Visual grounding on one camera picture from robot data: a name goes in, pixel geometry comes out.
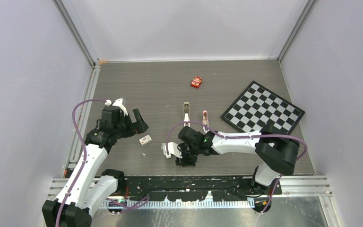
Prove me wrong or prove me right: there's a cream beige stapler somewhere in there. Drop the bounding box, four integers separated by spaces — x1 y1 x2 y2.
183 102 190 127

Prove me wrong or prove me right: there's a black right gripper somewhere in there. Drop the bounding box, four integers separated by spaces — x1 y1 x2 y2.
175 143 200 166

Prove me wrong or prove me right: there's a red toy car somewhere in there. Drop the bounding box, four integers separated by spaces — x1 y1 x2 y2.
190 76 202 89

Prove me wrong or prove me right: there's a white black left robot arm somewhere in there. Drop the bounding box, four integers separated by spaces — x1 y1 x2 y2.
42 104 148 227

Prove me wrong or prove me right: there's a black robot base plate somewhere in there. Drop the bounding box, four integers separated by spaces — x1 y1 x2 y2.
112 175 282 202

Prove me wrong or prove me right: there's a black white chessboard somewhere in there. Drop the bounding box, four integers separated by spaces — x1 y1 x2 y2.
220 81 305 135

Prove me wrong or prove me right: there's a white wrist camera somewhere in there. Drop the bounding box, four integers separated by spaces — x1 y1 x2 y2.
105 97 129 116
161 142 182 159

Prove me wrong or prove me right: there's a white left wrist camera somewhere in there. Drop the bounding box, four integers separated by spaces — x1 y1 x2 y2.
105 97 129 116

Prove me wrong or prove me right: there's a white staple box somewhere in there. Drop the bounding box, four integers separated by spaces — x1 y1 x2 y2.
139 135 152 146

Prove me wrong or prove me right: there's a pink white stapler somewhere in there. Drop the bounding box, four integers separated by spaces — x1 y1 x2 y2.
202 110 209 133

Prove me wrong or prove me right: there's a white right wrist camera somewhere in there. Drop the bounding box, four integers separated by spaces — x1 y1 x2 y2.
161 142 182 159

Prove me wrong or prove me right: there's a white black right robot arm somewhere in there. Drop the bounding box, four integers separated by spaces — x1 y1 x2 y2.
164 125 300 194

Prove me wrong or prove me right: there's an aluminium slotted rail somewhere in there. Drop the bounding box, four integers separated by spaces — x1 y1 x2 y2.
101 198 255 210

